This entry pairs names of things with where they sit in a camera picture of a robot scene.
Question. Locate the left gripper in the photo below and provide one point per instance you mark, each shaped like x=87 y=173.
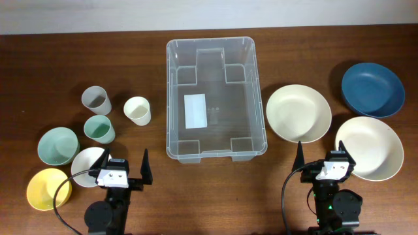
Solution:
x=138 y=184

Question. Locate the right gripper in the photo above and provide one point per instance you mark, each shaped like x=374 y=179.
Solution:
x=310 y=172

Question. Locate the white small bowl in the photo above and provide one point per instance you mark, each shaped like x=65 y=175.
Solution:
x=83 y=161

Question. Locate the green plastic cup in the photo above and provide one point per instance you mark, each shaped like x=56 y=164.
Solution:
x=99 y=128

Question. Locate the cream plastic cup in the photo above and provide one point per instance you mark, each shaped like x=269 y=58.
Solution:
x=137 y=109

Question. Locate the green small bowl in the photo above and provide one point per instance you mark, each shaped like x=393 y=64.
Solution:
x=58 y=146

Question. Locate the dark blue plate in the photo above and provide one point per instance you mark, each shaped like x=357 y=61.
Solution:
x=370 y=89

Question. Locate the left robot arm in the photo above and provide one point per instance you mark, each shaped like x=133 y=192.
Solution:
x=109 y=215

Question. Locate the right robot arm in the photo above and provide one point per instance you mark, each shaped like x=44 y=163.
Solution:
x=337 y=210

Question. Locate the clear plastic storage container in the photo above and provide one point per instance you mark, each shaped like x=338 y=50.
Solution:
x=225 y=70

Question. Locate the yellow small bowl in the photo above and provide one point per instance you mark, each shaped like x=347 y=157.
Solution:
x=42 y=188

